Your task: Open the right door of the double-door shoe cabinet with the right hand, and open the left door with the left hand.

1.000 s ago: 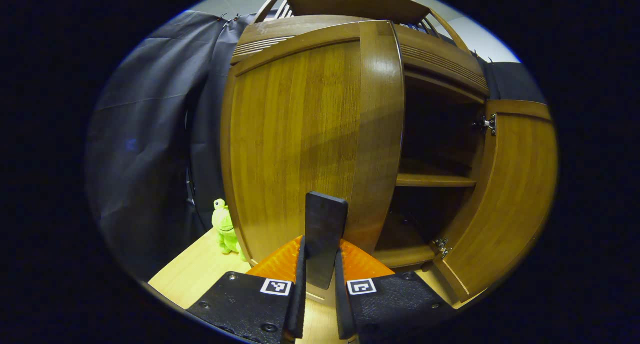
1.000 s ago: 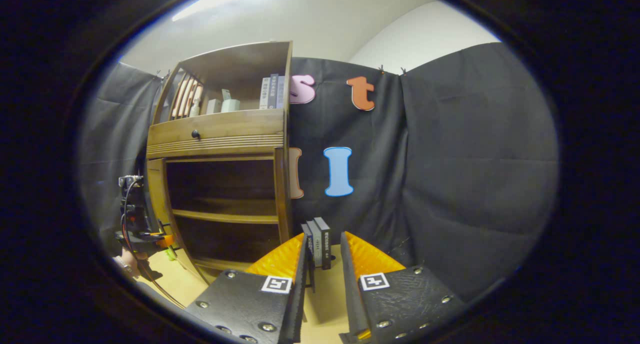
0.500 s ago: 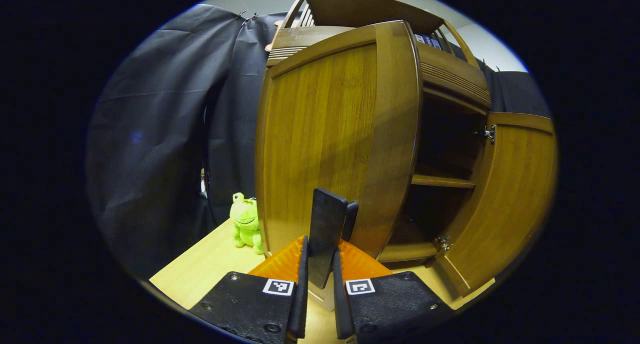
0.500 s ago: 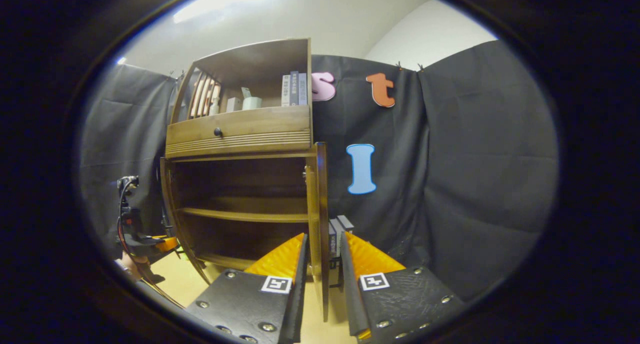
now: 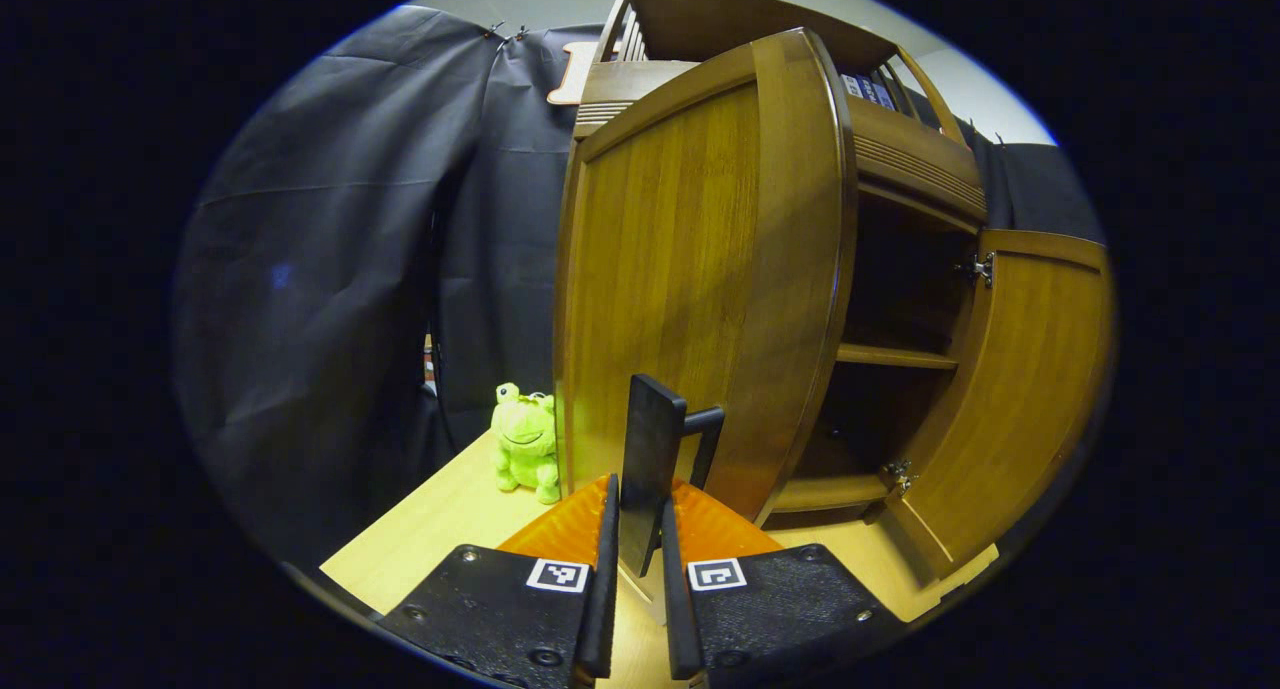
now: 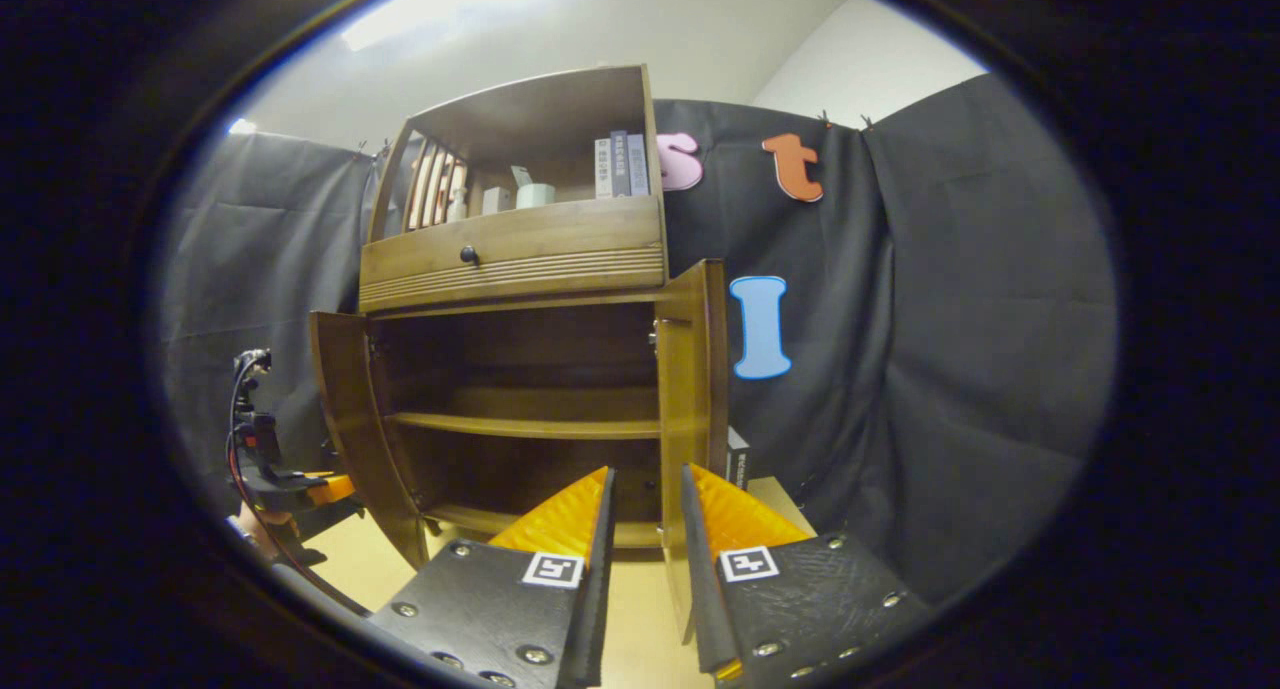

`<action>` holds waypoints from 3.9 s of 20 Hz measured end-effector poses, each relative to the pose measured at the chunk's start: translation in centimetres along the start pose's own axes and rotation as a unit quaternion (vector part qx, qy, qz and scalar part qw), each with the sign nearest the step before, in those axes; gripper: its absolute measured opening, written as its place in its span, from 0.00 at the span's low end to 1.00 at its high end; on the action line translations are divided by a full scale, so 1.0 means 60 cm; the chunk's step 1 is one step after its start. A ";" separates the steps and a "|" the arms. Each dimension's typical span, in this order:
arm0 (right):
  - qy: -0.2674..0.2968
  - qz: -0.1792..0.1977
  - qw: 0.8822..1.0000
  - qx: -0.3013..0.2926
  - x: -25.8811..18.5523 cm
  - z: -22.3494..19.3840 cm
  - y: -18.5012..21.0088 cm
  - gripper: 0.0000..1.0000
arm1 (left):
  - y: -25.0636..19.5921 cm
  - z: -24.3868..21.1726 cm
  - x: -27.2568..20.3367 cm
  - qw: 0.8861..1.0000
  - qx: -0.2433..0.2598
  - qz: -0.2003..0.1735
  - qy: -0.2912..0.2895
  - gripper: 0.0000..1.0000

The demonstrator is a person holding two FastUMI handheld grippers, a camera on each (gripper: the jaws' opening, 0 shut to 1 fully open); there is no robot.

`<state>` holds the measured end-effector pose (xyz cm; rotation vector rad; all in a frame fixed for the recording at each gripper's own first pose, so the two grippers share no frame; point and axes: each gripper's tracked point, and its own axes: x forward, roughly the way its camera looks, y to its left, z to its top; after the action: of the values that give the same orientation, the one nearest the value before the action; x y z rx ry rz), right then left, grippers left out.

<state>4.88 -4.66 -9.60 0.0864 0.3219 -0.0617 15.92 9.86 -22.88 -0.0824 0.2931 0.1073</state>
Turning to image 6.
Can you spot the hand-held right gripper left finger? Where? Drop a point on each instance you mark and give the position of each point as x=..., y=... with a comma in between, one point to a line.
x=598, y=589

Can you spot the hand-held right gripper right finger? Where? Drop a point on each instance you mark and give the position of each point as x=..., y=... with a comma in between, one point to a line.
x=697, y=589

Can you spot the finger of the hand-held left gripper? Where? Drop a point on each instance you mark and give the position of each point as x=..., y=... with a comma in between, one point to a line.
x=335, y=489
x=330, y=519

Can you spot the wooden double-door shoe cabinet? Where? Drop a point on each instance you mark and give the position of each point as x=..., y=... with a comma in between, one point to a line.
x=520, y=109

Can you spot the black spine book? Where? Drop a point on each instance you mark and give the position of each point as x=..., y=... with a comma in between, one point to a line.
x=738, y=459

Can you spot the wooden inner shelf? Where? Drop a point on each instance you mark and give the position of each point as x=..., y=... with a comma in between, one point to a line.
x=520, y=424

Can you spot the black drawer knob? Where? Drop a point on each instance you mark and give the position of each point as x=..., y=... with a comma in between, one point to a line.
x=469, y=255

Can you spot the white pump bottle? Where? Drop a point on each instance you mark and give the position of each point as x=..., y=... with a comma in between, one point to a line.
x=457, y=197

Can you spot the white rectangular box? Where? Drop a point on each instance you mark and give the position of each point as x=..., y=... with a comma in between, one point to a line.
x=497, y=201

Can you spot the mint green cup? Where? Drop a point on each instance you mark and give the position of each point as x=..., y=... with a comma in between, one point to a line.
x=536, y=197

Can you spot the pale tube in cup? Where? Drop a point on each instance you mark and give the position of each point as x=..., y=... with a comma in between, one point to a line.
x=520, y=177

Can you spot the black backdrop cloth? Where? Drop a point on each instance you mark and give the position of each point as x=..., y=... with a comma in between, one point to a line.
x=950, y=319

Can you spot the white spine book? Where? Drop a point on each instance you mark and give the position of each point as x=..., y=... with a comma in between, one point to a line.
x=603, y=169

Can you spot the dark blue spine book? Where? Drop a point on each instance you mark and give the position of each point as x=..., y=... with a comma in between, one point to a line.
x=620, y=164

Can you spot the light blue spine book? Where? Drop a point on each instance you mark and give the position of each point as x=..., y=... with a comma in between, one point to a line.
x=638, y=165

